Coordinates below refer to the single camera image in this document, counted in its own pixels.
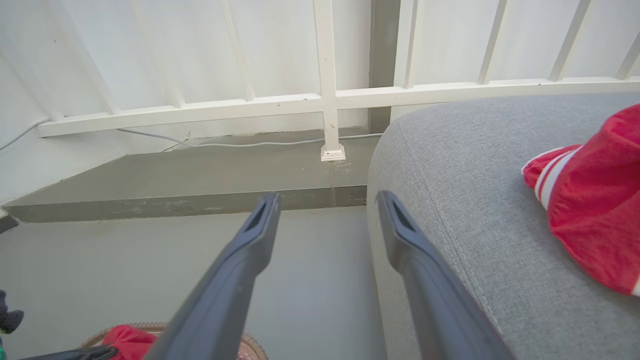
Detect white wooden railing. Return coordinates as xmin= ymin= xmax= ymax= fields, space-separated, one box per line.
xmin=35 ymin=0 xmax=640 ymax=162

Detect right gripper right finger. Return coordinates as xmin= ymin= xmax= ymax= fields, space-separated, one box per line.
xmin=375 ymin=190 xmax=516 ymax=360

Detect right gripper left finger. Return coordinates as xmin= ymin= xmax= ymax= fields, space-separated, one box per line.
xmin=145 ymin=192 xmax=283 ymax=360

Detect grey floor cable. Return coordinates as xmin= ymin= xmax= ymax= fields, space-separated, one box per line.
xmin=0 ymin=118 xmax=384 ymax=152

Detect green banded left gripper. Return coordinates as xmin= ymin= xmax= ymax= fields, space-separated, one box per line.
xmin=0 ymin=290 xmax=120 ymax=360

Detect plain red garment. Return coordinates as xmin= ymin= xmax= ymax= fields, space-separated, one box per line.
xmin=102 ymin=324 xmax=159 ymax=360

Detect red white-striped jersey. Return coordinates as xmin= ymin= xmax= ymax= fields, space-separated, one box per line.
xmin=521 ymin=103 xmax=640 ymax=298

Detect grey fabric sofa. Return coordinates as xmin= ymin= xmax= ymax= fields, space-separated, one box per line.
xmin=366 ymin=91 xmax=640 ymax=360

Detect beige plastic laundry basket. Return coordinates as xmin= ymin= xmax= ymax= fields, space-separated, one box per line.
xmin=79 ymin=322 xmax=269 ymax=360

